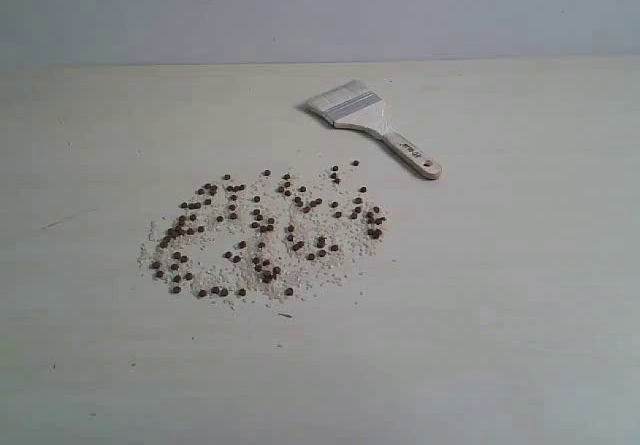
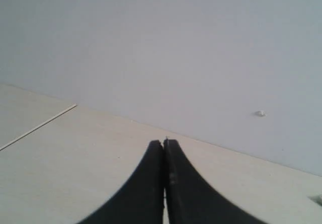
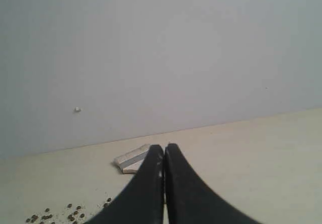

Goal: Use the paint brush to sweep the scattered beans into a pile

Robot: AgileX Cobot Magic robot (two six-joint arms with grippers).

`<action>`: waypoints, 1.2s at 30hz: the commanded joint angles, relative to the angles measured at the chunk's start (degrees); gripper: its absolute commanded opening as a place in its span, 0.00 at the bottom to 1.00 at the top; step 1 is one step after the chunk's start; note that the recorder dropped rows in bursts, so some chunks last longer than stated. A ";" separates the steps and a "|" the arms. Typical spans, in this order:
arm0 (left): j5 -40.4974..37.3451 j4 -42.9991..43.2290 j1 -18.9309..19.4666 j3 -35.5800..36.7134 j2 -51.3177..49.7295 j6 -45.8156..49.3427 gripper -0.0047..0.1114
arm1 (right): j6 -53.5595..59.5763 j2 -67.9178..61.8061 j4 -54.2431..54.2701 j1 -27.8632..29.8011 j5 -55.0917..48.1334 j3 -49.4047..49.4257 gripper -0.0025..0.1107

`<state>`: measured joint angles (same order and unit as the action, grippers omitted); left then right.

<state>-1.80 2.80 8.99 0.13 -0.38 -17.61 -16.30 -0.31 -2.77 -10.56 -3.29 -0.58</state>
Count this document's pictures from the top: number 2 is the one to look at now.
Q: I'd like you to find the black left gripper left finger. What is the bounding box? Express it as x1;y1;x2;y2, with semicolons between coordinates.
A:
81;140;164;224

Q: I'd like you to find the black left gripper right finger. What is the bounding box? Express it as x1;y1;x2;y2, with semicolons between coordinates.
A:
164;138;264;224

